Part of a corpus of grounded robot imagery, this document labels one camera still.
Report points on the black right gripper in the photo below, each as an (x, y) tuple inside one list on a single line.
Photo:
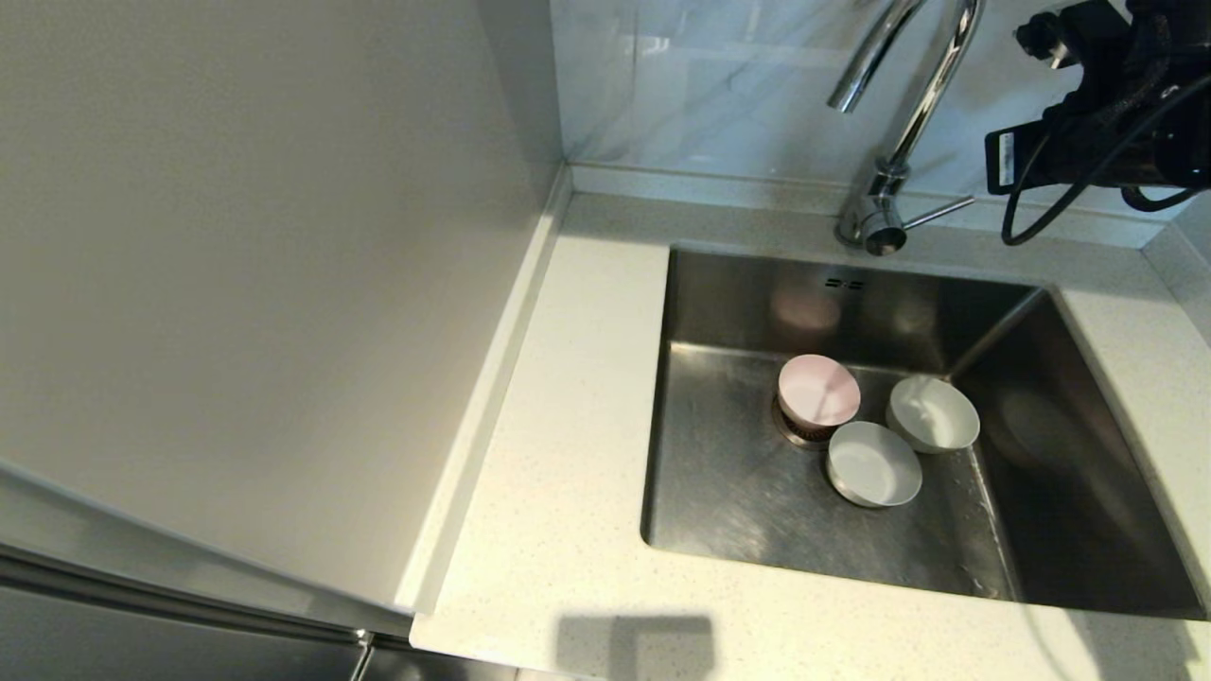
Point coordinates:
[(1083, 151)]

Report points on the white bowl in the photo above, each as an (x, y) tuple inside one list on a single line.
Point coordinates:
[(935, 411)]

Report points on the pink bowl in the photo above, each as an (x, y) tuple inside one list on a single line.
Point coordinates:
[(818, 390)]

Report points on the pale grey bowl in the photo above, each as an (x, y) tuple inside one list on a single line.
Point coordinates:
[(875, 465)]

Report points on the round metal sink drain strainer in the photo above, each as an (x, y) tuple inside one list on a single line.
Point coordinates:
[(799, 435)]

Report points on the stainless steel sink basin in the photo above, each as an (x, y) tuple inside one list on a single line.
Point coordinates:
[(738, 511)]

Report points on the chrome gooseneck faucet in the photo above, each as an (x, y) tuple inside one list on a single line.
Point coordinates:
[(927, 95)]

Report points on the large white cabinet side panel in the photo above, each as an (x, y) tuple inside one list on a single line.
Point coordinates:
[(236, 284)]

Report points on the stainless steel appliance front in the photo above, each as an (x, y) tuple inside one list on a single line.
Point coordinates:
[(142, 634)]

